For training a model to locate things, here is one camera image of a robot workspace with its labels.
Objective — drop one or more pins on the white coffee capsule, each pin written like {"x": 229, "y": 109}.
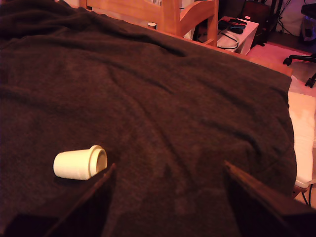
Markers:
{"x": 74, "y": 165}

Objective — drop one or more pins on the white cushion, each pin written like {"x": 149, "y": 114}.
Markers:
{"x": 304, "y": 128}

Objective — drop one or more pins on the dark brown fleece blanket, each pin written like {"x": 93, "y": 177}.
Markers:
{"x": 153, "y": 98}

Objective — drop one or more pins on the black office chair base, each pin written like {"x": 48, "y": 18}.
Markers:
{"x": 300, "y": 58}

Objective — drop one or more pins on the white side table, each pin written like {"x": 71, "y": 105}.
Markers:
{"x": 250, "y": 32}

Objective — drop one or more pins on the black device with red marks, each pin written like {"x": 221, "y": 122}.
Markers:
{"x": 233, "y": 24}

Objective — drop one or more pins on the dark brown cabinet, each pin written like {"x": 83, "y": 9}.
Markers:
{"x": 256, "y": 14}

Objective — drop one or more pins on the small grey-topped capsule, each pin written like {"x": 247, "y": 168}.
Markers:
{"x": 152, "y": 25}

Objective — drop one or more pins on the wooden chair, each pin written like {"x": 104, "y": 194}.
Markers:
{"x": 172, "y": 14}

